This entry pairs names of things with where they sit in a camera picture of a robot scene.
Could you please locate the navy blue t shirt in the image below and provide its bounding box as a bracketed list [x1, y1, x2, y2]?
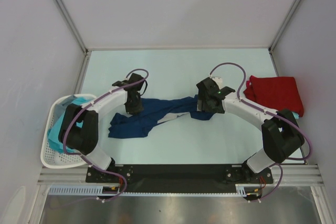
[108, 95, 213, 139]

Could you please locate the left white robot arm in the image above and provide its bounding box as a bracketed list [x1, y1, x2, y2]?
[58, 71, 148, 182]

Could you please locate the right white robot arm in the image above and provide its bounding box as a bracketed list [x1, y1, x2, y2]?
[196, 77, 304, 183]

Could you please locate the folded red t shirt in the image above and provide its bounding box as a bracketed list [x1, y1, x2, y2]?
[244, 76, 304, 117]

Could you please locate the grey shirt in basket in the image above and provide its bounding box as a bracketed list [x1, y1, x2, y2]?
[54, 95, 77, 121]

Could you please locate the folded light blue t shirt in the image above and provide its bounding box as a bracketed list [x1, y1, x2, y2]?
[292, 112, 300, 119]

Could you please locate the white laundry basket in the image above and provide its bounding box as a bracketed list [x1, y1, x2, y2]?
[40, 94, 96, 169]

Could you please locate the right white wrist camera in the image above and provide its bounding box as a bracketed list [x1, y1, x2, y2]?
[211, 77, 223, 89]

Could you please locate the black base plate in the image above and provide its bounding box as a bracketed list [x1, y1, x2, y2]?
[85, 163, 274, 194]

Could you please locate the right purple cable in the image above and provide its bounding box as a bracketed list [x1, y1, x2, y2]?
[208, 62, 313, 204]

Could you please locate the light blue cable duct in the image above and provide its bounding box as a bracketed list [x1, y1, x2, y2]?
[49, 185, 120, 196]

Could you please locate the aluminium frame rail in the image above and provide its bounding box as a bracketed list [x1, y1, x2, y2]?
[37, 164, 324, 187]

